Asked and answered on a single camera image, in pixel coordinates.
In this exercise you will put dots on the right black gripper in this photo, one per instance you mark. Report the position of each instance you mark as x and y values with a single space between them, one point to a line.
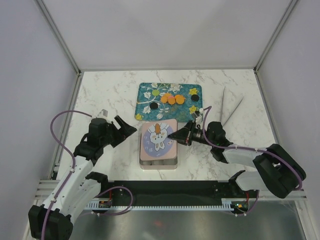
184 135

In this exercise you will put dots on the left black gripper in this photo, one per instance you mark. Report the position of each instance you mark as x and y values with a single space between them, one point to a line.
122 133

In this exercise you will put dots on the silver tin lid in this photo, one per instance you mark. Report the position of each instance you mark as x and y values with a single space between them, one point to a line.
160 129

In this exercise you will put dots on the cookie tin with liners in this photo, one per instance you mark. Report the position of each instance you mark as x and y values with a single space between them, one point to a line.
158 163

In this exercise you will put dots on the steel kitchen tongs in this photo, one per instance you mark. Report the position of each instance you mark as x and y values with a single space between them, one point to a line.
229 103

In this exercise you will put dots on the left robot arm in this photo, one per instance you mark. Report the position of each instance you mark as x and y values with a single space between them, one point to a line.
54 219

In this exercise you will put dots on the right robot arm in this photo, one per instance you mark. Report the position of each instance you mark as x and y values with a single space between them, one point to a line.
275 170

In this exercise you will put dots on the teal floral tray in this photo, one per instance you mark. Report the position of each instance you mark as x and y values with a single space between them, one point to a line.
164 101

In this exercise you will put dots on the orange cookie in pile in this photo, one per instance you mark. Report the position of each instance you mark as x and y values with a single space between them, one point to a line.
171 100

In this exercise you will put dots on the black round cookie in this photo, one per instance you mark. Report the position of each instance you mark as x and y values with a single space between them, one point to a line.
154 105

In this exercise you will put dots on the light green cookie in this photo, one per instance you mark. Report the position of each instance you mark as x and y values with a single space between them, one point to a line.
155 92

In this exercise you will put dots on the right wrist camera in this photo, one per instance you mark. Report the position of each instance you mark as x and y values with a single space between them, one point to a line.
198 116

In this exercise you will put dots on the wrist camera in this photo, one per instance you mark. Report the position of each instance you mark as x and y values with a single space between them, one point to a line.
198 116
103 114

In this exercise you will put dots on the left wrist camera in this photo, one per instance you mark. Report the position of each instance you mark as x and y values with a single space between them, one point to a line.
103 114

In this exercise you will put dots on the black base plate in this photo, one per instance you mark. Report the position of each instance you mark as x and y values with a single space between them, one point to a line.
180 192

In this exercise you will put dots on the white cable duct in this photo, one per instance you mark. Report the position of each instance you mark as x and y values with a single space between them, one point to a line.
96 205

